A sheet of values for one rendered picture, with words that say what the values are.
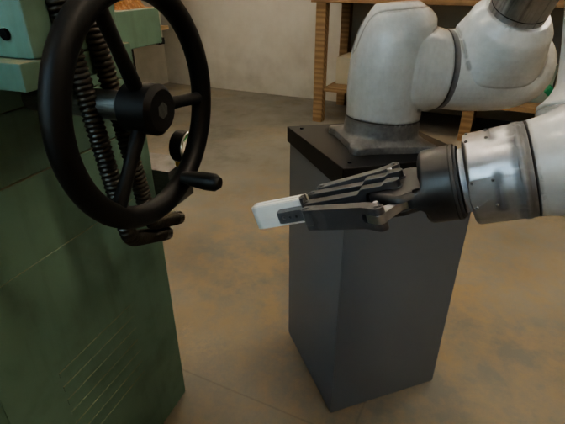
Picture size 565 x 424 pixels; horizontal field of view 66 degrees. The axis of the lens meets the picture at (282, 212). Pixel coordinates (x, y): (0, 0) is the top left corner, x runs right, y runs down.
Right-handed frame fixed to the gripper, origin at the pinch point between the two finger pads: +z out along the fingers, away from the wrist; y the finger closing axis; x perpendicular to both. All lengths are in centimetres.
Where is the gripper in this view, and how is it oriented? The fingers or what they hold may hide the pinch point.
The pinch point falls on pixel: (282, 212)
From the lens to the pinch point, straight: 52.1
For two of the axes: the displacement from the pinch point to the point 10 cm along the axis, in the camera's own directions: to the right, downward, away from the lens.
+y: -3.5, 4.4, -8.3
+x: 3.2, 8.9, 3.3
